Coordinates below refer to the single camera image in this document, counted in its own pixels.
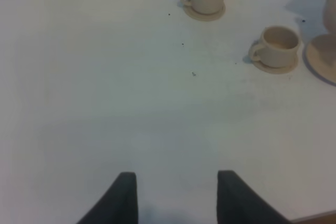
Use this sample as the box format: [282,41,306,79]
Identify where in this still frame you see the near beige cup saucer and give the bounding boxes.
[253,56,298,74]

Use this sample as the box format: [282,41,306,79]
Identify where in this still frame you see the beige ceramic teapot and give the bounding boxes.
[323,0,335,35]

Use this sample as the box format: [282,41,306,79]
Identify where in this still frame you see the beige cup saucer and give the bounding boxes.
[183,4,226,22]
[253,56,298,74]

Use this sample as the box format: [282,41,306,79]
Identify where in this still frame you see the far beige cup saucer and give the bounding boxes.
[183,4,226,22]

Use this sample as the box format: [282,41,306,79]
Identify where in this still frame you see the near beige teacup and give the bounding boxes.
[248,26,300,68]

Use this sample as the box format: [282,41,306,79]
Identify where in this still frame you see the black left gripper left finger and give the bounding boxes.
[78,172,139,224]

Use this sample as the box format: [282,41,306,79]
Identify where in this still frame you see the large beige teapot saucer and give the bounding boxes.
[305,34,335,86]

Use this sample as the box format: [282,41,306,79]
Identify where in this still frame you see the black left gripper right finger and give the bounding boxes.
[216,170,290,224]

